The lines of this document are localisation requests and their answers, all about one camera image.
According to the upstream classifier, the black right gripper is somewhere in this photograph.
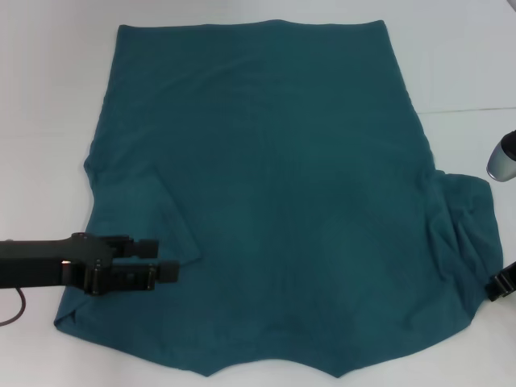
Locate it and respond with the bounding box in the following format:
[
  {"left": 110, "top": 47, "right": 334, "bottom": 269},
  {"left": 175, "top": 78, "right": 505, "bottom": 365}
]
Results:
[{"left": 485, "top": 260, "right": 516, "bottom": 303}]

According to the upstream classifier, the blue t-shirt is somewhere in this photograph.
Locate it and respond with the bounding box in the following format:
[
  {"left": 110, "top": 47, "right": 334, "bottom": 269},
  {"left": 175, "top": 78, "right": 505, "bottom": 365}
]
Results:
[{"left": 53, "top": 18, "right": 504, "bottom": 380}]

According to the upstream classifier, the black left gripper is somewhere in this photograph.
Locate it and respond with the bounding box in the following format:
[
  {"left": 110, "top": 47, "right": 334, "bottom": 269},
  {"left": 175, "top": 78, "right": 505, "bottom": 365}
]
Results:
[{"left": 0, "top": 232, "right": 181, "bottom": 298}]

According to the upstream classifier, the dark left arm cable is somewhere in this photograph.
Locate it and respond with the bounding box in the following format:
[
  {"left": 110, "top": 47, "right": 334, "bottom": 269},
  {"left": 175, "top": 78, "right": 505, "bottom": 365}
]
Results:
[{"left": 0, "top": 287, "right": 27, "bottom": 328}]

